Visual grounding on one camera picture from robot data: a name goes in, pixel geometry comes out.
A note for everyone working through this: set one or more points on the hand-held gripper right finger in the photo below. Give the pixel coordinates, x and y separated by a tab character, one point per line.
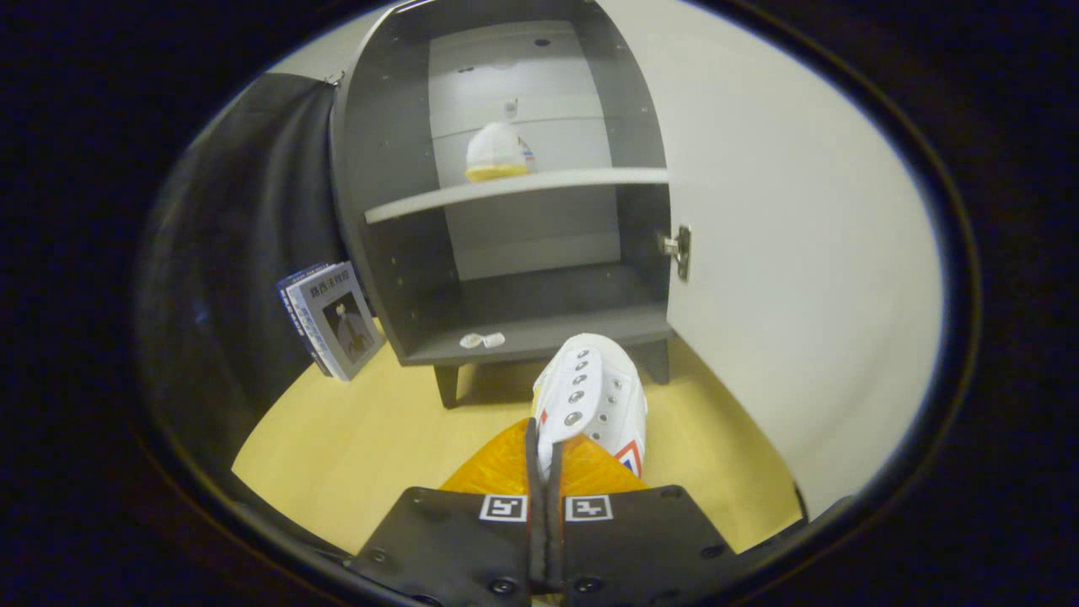
641	539

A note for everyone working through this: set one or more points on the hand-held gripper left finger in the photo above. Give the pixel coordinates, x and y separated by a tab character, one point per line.
455	539

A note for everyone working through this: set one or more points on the white shoe cabinet door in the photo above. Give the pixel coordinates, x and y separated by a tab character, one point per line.
775	253

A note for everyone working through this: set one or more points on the small white crumpled paper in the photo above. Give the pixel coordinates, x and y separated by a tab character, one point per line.
482	341

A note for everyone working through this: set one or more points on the grey cover book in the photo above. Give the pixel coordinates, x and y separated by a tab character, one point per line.
346	324

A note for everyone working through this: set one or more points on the blue white book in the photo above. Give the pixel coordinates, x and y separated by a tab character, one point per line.
292	312

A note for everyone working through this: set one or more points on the black backdrop cloth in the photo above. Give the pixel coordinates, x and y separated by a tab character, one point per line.
244	211

